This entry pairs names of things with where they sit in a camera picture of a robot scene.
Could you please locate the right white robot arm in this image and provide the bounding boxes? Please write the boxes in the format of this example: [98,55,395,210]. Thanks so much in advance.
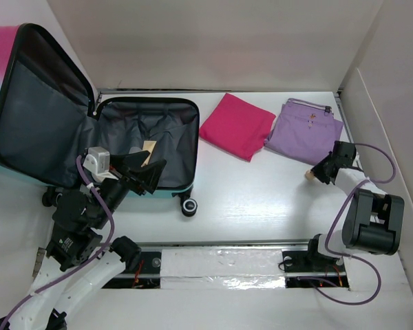
[304,141,405,270]

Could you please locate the translucent pink travel bottle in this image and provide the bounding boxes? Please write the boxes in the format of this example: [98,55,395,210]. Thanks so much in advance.
[129,146,142,154]

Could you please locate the pink and teal kids suitcase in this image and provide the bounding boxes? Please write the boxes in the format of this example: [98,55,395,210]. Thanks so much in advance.
[0,23,200,217]

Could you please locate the purple trousers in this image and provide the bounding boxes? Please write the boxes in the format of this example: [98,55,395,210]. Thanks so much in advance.
[264,98,343,165]

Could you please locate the small beige makeup sponge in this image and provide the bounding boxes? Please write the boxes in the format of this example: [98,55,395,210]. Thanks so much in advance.
[305,170,315,181]

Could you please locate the beige cosmetic tube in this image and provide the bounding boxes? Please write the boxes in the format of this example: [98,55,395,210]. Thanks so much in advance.
[142,140,157,166]

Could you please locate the magenta cloth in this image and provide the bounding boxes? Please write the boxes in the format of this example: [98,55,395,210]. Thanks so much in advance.
[200,93,276,162]

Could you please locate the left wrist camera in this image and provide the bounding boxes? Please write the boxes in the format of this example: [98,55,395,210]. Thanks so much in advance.
[83,146,110,182]

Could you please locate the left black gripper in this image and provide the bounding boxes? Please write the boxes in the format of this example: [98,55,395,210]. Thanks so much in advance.
[92,149,167,227]

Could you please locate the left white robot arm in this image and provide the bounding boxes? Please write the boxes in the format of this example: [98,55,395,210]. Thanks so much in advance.
[0,147,167,329]

